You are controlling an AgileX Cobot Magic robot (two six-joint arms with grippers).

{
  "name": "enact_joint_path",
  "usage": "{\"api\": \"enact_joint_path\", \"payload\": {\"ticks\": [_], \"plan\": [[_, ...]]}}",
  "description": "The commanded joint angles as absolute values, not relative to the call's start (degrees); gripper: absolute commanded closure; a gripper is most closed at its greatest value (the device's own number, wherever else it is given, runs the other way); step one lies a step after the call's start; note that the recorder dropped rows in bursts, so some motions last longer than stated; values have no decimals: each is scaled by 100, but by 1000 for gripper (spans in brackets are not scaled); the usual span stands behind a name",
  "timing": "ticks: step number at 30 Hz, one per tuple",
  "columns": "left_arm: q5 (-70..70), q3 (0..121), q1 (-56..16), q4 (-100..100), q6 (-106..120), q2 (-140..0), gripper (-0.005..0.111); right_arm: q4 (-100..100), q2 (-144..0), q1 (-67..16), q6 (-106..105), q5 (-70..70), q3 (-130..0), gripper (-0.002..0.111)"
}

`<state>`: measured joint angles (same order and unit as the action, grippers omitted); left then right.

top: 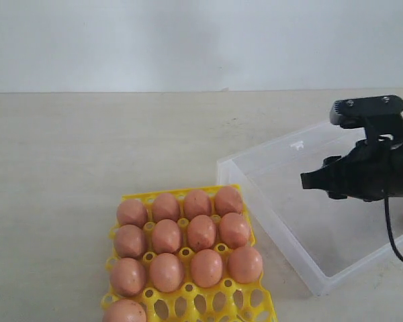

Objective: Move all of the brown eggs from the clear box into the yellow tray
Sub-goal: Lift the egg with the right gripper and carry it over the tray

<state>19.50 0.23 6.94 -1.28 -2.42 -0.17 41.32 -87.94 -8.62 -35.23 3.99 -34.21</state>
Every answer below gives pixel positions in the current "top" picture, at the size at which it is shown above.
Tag yellow plastic egg tray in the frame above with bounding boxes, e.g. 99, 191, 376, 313
100, 189, 278, 321

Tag brown egg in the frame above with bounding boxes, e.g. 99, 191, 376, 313
219, 213, 251, 249
190, 249, 223, 288
116, 199, 148, 228
151, 219, 183, 254
102, 299, 147, 322
227, 246, 263, 284
149, 253, 185, 293
214, 186, 243, 217
187, 215, 216, 252
152, 193, 181, 223
114, 225, 148, 259
109, 258, 146, 297

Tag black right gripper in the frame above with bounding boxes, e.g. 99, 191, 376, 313
300, 140, 403, 202

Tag clear plastic bin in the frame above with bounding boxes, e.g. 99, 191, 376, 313
216, 123, 394, 296

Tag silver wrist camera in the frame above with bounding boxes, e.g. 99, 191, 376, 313
329, 95, 403, 144

